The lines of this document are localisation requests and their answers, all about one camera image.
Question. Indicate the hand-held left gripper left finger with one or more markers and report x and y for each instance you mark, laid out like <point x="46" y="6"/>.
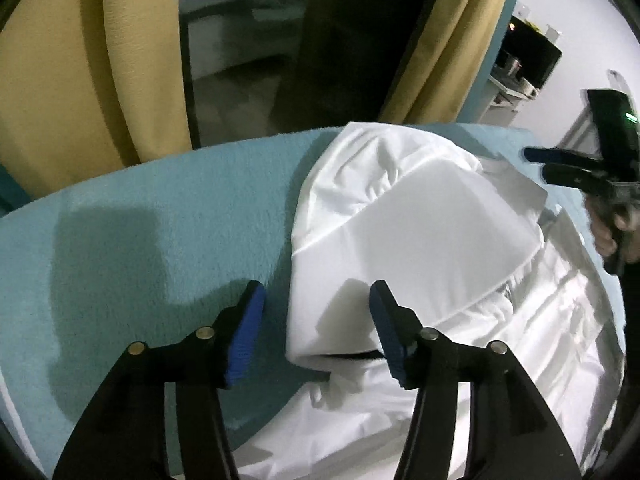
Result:
<point x="246" y="330"/>

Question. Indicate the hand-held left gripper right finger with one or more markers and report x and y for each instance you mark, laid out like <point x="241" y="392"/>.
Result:
<point x="387" y="332"/>

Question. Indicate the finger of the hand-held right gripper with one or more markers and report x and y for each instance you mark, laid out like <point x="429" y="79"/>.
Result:
<point x="567" y="175"/>
<point x="537" y="154"/>

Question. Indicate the white hooded jacket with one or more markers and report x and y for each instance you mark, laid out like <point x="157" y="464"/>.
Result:
<point x="410" y="230"/>

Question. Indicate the person's right hand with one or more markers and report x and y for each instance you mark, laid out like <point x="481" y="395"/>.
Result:
<point x="602" y="235"/>

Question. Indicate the white desk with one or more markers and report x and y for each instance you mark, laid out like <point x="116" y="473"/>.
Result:
<point x="512" y="90"/>

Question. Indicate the teal curtain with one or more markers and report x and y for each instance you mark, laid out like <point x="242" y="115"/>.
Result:
<point x="500" y="60"/>

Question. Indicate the black monitor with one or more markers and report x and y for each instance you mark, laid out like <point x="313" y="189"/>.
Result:
<point x="532" y="52"/>

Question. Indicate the blue printed blanket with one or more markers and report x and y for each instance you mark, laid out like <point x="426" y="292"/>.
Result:
<point x="150" y="260"/>

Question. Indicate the yellow curtain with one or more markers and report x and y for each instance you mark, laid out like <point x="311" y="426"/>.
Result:
<point x="450" y="45"/>
<point x="65" y="60"/>

